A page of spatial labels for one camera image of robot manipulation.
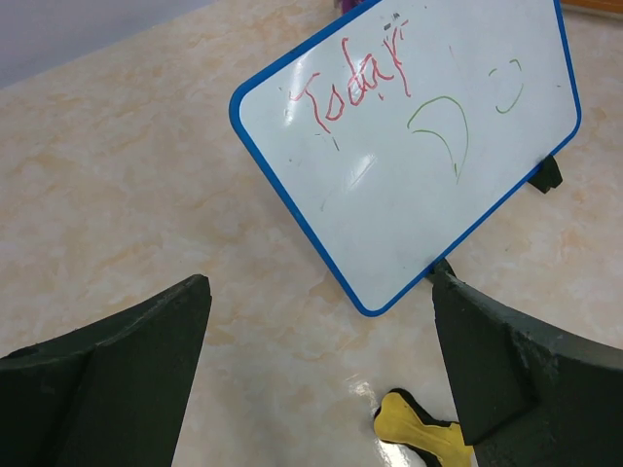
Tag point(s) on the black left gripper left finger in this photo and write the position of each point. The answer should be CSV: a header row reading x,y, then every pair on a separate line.
x,y
113,393

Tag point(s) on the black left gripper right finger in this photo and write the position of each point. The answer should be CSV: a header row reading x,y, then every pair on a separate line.
x,y
527,393

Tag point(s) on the yellow and black eraser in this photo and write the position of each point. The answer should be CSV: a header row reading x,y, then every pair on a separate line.
x,y
401,420

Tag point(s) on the blue framed whiteboard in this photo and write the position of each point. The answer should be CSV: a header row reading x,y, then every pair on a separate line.
x,y
396,130

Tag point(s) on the wooden shelf rack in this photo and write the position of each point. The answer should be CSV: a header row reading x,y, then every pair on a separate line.
x,y
604,8

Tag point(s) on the magenta snack bag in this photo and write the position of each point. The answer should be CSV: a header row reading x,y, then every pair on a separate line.
x,y
347,5

